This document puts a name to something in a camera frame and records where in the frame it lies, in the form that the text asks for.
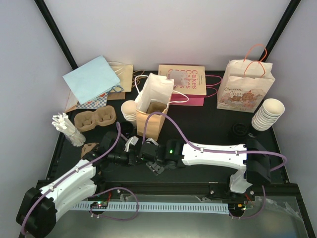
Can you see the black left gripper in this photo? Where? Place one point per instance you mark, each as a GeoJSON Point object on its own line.
{"type": "Point", "coordinates": [132, 157]}

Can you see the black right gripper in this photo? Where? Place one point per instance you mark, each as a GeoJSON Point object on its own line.
{"type": "Point", "coordinates": [156, 169]}

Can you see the kraft bag with white handles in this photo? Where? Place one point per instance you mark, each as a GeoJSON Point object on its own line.
{"type": "Point", "coordinates": [154, 97]}

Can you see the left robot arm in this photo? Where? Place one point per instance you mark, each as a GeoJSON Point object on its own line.
{"type": "Point", "coordinates": [41, 208]}

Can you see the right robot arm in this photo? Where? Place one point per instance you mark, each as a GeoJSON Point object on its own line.
{"type": "Point", "coordinates": [251, 169]}

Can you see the stack of black lids left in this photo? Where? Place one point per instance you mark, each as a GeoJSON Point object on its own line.
{"type": "Point", "coordinates": [128, 130]}

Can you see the left stack of paper cups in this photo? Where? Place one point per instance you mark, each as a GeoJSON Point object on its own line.
{"type": "Point", "coordinates": [128, 109]}

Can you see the stack of paper cups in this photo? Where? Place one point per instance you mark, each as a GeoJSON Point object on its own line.
{"type": "Point", "coordinates": [268, 114]}
{"type": "Point", "coordinates": [128, 109]}

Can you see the two-cup pulp carrier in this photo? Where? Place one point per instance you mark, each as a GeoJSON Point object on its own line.
{"type": "Point", "coordinates": [88, 120]}

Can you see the small circuit board left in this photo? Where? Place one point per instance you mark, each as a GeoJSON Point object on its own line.
{"type": "Point", "coordinates": [99, 205]}

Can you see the small circuit board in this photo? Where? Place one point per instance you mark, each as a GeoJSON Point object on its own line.
{"type": "Point", "coordinates": [99, 205]}
{"type": "Point", "coordinates": [237, 207]}

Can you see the pink cakes paper bag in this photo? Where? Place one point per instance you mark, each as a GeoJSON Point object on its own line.
{"type": "Point", "coordinates": [191, 85]}

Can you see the light blue paper bag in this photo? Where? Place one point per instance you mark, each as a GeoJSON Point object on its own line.
{"type": "Point", "coordinates": [93, 79]}

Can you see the yellow flat paper bag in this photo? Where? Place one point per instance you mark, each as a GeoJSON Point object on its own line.
{"type": "Point", "coordinates": [124, 73]}

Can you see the small circuit board right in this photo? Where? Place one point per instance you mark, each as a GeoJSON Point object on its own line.
{"type": "Point", "coordinates": [237, 207]}

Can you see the cream bear paper bag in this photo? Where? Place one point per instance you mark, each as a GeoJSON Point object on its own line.
{"type": "Point", "coordinates": [245, 83]}

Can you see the right stack of paper cups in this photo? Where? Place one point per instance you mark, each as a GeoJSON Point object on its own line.
{"type": "Point", "coordinates": [268, 114]}

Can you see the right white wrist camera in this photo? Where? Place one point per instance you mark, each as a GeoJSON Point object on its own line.
{"type": "Point", "coordinates": [151, 141]}

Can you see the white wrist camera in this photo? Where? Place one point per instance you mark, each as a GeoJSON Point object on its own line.
{"type": "Point", "coordinates": [151, 141]}
{"type": "Point", "coordinates": [132, 141]}

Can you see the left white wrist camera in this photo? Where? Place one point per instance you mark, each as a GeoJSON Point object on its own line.
{"type": "Point", "coordinates": [132, 141]}

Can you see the black front rail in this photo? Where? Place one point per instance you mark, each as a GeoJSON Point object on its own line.
{"type": "Point", "coordinates": [218, 190]}

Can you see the light blue cable duct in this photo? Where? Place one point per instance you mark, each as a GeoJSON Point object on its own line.
{"type": "Point", "coordinates": [213, 208]}

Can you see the left black frame post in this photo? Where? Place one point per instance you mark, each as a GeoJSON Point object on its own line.
{"type": "Point", "coordinates": [56, 32]}

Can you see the black frame post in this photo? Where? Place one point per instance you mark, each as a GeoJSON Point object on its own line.
{"type": "Point", "coordinates": [290, 10]}
{"type": "Point", "coordinates": [56, 32]}

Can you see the right black frame post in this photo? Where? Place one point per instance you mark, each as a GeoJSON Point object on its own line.
{"type": "Point", "coordinates": [290, 10]}

